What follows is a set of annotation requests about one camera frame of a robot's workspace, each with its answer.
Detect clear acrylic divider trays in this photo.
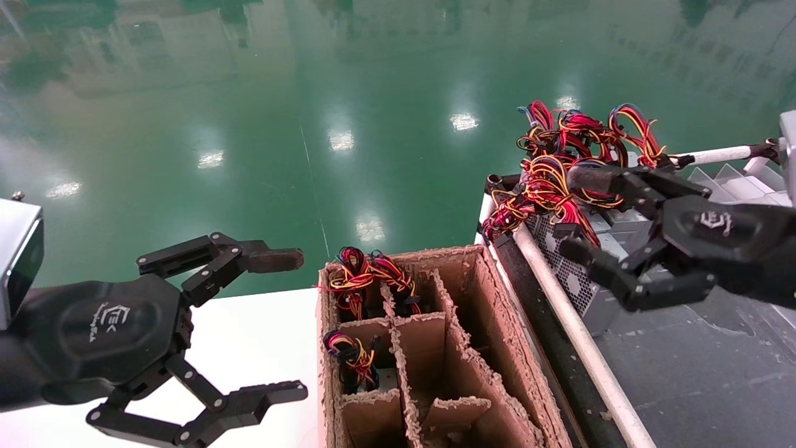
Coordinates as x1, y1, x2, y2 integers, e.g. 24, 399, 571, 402
684, 165, 796, 209

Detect black pipe joint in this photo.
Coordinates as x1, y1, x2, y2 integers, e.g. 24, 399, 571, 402
749, 138, 783, 164
486, 174, 520, 195

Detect brown cardboard box with dividers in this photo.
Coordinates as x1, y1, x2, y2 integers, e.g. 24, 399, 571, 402
316, 245, 573, 448

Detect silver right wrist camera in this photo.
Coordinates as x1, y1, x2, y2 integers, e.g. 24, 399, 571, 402
779, 111, 796, 187

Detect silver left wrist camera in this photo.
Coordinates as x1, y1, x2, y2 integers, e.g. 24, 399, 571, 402
0, 192, 45, 330

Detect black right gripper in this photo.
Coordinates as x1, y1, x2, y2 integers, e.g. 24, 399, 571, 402
557, 163, 796, 313

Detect white pipe leg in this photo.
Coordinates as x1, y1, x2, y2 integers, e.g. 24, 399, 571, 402
476, 194, 498, 245

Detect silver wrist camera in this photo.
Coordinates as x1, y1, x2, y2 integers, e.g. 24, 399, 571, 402
779, 111, 796, 187
0, 192, 45, 330

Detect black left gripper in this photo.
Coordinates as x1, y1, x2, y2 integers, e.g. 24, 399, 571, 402
19, 232, 309, 448

